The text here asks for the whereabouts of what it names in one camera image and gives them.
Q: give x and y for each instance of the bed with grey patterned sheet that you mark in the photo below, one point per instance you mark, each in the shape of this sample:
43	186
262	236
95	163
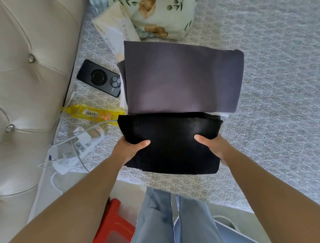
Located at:
270	75

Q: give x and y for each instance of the person's right forearm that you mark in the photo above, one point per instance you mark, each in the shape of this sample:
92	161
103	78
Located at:
275	200

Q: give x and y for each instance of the grey printed t-shirt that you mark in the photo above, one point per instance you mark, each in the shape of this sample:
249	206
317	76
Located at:
182	77

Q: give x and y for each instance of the red object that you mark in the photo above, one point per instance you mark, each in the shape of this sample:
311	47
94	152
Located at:
115	225

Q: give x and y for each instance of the white packet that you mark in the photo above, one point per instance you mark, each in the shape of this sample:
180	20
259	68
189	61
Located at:
115	30

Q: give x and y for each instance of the yellow packet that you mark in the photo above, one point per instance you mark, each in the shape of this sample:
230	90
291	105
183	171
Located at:
92	113

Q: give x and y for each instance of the person's right hand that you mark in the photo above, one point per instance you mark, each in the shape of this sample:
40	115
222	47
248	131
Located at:
216	145

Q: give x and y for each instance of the black phone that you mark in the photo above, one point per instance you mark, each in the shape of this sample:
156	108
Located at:
99	77

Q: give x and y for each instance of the white printed t-shirt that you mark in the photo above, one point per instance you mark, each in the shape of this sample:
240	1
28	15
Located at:
222	114

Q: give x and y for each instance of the person's left hand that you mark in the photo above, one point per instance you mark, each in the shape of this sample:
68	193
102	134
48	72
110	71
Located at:
127	150

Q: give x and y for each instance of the white power strip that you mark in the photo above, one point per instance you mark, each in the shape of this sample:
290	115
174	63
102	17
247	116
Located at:
75	149

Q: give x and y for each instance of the person's left forearm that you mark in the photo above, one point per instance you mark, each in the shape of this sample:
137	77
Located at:
65	205

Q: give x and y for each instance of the beige tufted headboard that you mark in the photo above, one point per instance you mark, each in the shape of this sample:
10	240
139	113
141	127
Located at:
30	100

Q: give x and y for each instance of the floral pillow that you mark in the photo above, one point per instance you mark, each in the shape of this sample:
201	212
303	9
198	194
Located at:
160	17

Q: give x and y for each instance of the grey-blue stool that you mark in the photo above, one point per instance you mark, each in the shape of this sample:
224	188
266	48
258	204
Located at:
232	234

